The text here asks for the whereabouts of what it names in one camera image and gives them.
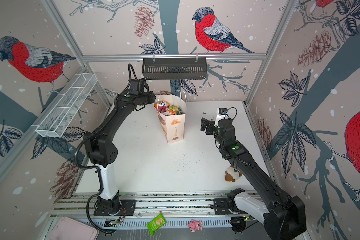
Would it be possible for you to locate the beige paper bag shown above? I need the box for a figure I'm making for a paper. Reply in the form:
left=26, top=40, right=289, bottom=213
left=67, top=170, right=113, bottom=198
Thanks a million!
left=154, top=91, right=187, bottom=144

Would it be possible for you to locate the white wire mesh basket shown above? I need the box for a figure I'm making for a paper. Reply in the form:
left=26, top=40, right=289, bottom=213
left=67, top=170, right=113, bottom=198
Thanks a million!
left=36, top=73, right=98, bottom=138

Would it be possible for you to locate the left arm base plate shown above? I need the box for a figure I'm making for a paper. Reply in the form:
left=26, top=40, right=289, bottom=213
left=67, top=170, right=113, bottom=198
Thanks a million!
left=94, top=198, right=137, bottom=217

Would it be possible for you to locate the green snack packet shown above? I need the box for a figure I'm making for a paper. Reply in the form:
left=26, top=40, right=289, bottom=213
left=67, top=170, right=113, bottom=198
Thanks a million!
left=147, top=212, right=167, bottom=236

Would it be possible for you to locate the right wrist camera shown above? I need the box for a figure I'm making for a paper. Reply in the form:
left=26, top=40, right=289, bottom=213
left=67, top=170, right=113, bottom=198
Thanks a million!
left=215, top=108, right=228, bottom=127

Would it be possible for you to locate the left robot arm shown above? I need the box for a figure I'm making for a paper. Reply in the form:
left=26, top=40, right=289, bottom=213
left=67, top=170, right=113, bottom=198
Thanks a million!
left=84, top=79, right=156, bottom=213

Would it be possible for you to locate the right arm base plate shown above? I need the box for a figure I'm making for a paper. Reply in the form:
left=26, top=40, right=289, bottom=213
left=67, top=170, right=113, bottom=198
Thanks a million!
left=209, top=198, right=249, bottom=215

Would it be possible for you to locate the aluminium rail frame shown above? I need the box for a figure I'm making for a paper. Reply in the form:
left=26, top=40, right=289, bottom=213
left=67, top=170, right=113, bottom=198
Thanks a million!
left=44, top=190, right=261, bottom=235

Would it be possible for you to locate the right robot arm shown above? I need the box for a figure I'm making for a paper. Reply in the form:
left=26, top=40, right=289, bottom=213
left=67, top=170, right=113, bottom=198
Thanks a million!
left=201, top=118, right=307, bottom=240

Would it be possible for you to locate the black hanging metal shelf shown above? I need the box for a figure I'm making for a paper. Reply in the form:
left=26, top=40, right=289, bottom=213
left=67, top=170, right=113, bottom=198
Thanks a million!
left=142, top=58, right=207, bottom=80

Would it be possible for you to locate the aluminium horizontal frame bar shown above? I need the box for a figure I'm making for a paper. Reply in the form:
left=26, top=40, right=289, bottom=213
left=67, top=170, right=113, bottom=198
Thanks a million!
left=82, top=53, right=268, bottom=63

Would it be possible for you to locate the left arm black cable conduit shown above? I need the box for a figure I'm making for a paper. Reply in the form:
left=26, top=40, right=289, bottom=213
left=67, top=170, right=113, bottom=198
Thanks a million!
left=73, top=62, right=139, bottom=235

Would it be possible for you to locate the brown white plush toy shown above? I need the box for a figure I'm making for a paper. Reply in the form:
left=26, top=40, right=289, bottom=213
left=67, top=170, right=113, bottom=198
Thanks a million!
left=225, top=166, right=242, bottom=182

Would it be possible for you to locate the pink pig toy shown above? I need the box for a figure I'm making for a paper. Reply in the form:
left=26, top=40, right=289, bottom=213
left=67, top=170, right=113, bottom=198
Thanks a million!
left=188, top=220, right=203, bottom=233

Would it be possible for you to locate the pink tray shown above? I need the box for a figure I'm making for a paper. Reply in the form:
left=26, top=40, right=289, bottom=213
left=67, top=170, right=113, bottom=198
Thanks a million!
left=48, top=217, right=99, bottom=240

